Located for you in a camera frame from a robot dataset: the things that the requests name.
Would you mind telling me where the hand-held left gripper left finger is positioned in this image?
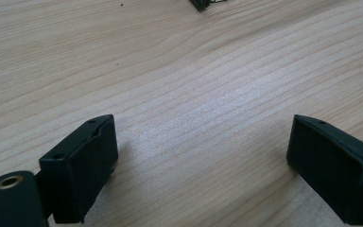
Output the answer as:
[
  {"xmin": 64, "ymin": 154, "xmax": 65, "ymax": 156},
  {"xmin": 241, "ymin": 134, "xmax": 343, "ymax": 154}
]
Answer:
[{"xmin": 39, "ymin": 113, "xmax": 119, "ymax": 224}]

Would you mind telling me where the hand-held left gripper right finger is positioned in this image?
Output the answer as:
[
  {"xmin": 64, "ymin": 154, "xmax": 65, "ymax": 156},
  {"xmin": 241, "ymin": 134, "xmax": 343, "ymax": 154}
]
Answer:
[{"xmin": 285, "ymin": 113, "xmax": 363, "ymax": 227}]

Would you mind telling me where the black wire basket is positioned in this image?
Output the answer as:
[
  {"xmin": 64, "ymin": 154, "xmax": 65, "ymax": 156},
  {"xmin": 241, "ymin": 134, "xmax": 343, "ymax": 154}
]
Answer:
[{"xmin": 188, "ymin": 0, "xmax": 229, "ymax": 12}]

